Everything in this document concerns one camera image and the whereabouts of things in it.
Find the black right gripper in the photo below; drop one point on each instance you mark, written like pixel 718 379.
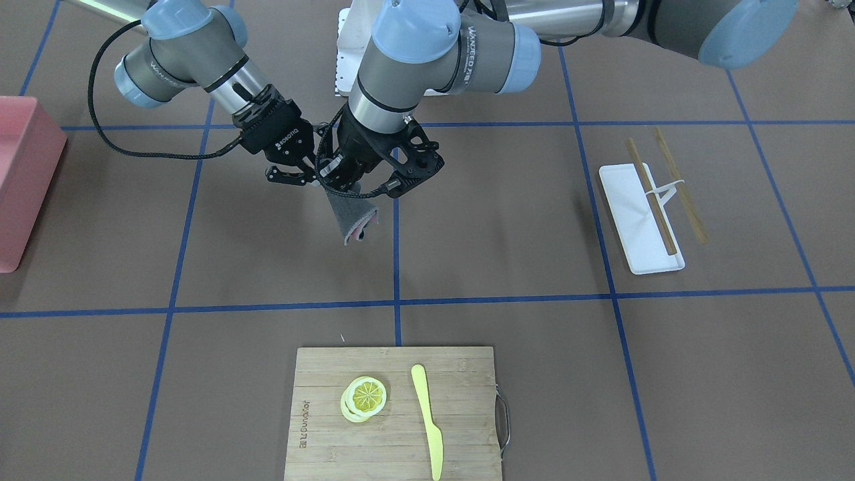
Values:
pixel 277 137

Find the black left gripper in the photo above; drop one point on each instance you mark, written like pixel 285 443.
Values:
pixel 359 151

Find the grey wiping cloth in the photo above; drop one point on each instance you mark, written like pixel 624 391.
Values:
pixel 353 216

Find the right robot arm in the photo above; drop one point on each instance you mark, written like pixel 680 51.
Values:
pixel 192 45

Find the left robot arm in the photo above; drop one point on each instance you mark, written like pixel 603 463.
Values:
pixel 398 51

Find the yellow lemon slices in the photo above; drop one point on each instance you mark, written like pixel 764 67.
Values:
pixel 362 399

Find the pink plastic bin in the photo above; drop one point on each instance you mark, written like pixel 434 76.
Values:
pixel 32 143

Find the bamboo cutting board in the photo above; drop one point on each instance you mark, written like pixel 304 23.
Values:
pixel 392 445

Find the yellow plastic knife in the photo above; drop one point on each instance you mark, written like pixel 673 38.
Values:
pixel 434 435

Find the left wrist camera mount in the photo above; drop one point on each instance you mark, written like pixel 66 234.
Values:
pixel 414 157

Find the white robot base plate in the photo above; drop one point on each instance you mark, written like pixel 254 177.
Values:
pixel 354 30

